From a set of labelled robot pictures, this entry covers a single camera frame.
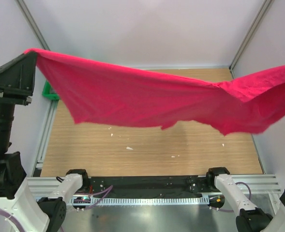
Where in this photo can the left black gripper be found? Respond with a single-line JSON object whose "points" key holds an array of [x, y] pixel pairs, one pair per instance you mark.
{"points": [[14, 80]]}

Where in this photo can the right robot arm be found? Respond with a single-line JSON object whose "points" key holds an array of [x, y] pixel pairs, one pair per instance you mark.
{"points": [[249, 218]]}

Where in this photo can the green plastic tray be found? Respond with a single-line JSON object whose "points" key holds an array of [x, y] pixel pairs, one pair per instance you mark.
{"points": [[49, 93]]}

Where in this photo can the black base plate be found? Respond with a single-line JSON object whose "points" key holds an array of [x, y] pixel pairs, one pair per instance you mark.
{"points": [[153, 187]]}

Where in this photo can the pink red t-shirt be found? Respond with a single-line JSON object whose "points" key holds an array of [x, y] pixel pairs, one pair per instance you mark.
{"points": [[103, 93]]}

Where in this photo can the white slotted cable duct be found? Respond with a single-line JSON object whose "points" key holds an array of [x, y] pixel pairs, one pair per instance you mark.
{"points": [[85, 201]]}

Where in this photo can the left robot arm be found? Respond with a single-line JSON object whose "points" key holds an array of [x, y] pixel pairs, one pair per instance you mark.
{"points": [[17, 204]]}

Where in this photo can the aluminium frame rail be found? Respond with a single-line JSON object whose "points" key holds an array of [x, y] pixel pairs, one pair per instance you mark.
{"points": [[258, 183]]}

